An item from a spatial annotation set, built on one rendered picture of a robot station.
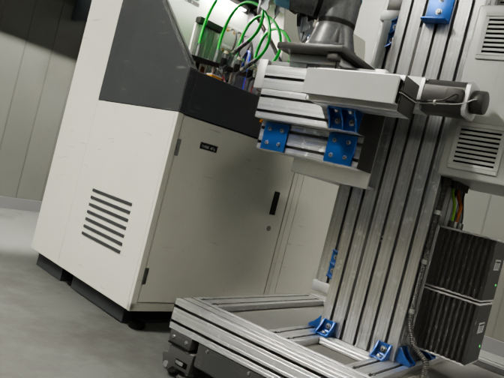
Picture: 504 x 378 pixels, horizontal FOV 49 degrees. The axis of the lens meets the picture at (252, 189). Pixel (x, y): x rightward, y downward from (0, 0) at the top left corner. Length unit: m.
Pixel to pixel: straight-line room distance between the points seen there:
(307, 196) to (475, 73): 1.13
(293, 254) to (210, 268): 0.48
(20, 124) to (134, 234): 2.32
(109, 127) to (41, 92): 2.00
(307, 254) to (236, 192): 0.58
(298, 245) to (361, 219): 0.88
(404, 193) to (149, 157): 0.92
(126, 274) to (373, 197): 0.92
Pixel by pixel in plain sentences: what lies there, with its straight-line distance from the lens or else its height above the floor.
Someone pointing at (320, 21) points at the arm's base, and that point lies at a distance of 1.71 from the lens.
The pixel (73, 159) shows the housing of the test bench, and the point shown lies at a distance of 2.53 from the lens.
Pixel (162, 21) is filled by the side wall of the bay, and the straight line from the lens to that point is 2.22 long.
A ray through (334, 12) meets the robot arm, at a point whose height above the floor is 1.15.
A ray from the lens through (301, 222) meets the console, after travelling 2.52.
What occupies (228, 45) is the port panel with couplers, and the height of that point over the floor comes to 1.23.
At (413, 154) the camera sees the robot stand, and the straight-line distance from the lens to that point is 1.66.
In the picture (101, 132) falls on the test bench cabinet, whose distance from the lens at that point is 2.37.
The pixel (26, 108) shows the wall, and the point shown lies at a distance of 4.24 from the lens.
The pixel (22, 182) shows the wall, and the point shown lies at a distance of 4.31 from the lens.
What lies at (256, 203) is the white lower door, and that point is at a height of 0.53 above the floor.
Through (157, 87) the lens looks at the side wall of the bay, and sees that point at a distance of 2.11.
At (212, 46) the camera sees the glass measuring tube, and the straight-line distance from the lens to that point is 2.72.
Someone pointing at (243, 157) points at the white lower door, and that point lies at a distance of 2.19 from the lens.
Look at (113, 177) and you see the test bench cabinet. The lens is 2.22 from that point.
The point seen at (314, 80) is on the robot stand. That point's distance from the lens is 1.49.
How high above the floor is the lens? 0.62
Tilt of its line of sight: 1 degrees down
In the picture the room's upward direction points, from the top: 14 degrees clockwise
